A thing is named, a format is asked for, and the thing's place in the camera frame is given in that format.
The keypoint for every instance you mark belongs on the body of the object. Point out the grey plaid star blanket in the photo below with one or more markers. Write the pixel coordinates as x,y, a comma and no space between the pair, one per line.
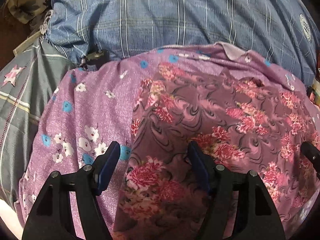
27,84

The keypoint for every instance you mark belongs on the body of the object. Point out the blue plaid bed cover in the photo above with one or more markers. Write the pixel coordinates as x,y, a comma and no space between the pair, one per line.
282,31

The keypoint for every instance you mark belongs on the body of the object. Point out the small black object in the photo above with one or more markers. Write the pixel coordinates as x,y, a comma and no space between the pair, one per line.
94,60

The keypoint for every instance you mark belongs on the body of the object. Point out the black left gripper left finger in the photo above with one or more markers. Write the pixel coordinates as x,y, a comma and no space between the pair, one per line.
51,214

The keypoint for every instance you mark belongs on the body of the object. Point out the purple floral bed sheet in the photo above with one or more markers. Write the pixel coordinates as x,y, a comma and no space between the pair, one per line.
89,110

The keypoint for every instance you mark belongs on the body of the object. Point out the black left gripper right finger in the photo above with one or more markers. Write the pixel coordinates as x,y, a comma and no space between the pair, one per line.
256,216

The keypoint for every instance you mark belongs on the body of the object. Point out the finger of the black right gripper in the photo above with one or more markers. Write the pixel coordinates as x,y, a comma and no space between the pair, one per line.
312,154

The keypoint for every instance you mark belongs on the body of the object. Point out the mauve pink floral garment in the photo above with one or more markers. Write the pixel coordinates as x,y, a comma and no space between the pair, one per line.
241,123

